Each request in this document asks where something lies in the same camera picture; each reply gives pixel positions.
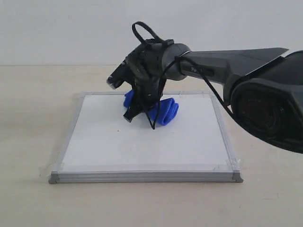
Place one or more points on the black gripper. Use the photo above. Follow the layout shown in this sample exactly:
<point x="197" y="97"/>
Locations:
<point x="146" y="73"/>

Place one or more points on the blue microfiber cloth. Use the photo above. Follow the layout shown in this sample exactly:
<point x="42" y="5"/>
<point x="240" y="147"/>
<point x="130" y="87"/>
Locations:
<point x="161" y="113"/>

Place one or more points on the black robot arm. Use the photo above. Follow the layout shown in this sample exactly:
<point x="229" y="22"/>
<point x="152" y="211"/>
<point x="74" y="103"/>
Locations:
<point x="262" y="88"/>

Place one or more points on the white aluminium-framed whiteboard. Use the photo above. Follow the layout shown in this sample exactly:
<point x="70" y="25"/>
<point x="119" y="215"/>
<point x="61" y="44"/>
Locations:
<point x="102" y="147"/>

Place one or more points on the clear tape back left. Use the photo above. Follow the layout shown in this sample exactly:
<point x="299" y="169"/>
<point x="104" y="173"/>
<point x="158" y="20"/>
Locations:
<point x="81" y="95"/>

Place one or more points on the clear tape front left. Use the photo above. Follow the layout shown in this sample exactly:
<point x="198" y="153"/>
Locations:
<point x="46" y="170"/>

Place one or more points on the clear tape front right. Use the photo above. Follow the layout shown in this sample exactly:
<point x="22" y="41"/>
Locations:
<point x="230" y="165"/>

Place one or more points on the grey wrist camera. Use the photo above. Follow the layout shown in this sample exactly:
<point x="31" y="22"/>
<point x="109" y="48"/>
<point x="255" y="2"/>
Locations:
<point x="121" y="74"/>

